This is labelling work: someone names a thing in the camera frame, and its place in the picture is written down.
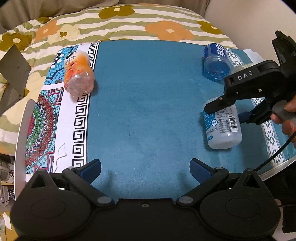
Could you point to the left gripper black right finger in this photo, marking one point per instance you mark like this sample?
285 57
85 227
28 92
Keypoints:
209 179

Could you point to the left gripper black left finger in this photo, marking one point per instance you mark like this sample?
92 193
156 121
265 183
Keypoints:
80 180

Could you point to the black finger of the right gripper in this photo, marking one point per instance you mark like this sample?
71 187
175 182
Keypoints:
218 104
260 113

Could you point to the white translucent plastic cup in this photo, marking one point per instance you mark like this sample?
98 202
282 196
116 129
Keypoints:
223 129

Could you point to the blue plastic cup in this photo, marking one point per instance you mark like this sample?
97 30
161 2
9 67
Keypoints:
216 65

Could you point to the orange pink plastic cup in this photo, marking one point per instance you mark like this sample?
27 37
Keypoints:
79 77

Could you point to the person's right hand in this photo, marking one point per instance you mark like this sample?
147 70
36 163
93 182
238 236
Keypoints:
284 114

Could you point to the blue patterned cloth mat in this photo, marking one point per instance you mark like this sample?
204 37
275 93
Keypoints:
143 120

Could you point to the grey laptop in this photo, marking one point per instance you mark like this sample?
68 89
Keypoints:
15 69

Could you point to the floral striped quilt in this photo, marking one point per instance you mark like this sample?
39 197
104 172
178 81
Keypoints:
40 39

